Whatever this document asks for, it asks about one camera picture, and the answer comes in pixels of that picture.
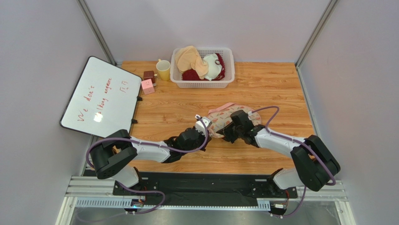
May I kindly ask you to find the floral pink laundry bag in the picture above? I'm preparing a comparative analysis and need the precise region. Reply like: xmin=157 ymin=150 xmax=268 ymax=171
xmin=207 ymin=103 xmax=253 ymax=138

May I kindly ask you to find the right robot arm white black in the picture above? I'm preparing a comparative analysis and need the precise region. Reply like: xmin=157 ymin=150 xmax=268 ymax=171
xmin=216 ymin=110 xmax=340 ymax=192

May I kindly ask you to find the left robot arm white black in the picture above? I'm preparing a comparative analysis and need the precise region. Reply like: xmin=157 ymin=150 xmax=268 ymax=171
xmin=86 ymin=127 xmax=212 ymax=195

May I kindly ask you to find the dark red bra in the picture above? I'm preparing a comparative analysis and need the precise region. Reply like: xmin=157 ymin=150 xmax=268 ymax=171
xmin=182 ymin=53 xmax=225 ymax=81

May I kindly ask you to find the white bra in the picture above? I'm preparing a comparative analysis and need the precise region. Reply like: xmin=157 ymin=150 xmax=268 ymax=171
xmin=203 ymin=53 xmax=223 ymax=81

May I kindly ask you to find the beige bra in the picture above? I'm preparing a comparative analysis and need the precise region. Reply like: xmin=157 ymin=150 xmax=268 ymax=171
xmin=174 ymin=45 xmax=209 ymax=80

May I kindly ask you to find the white plastic basket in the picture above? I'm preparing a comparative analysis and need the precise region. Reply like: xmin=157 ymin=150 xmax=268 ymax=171
xmin=170 ymin=47 xmax=235 ymax=88

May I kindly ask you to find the pink cube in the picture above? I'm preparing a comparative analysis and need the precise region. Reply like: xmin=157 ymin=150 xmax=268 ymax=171
xmin=141 ymin=79 xmax=155 ymax=95

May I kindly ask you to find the dark red cube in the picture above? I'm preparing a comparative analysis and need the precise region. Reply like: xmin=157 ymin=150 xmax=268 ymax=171
xmin=143 ymin=70 xmax=157 ymax=84

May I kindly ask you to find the yellow mug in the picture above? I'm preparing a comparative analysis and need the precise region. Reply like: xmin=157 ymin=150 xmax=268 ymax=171
xmin=156 ymin=59 xmax=171 ymax=81

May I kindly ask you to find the whiteboard with red writing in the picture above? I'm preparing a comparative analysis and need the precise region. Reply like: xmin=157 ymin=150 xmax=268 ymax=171
xmin=60 ymin=56 xmax=142 ymax=137

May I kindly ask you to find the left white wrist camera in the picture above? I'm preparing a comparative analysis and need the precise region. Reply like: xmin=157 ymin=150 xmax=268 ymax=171
xmin=195 ymin=114 xmax=212 ymax=133

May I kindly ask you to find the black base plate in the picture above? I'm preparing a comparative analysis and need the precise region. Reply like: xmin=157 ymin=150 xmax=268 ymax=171
xmin=83 ymin=169 xmax=330 ymax=207

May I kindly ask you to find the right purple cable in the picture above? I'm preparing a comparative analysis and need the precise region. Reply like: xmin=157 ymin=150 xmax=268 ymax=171
xmin=251 ymin=106 xmax=337 ymax=218

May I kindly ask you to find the aluminium frame rail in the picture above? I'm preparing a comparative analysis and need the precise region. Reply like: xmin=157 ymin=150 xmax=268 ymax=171
xmin=56 ymin=176 xmax=356 ymax=225

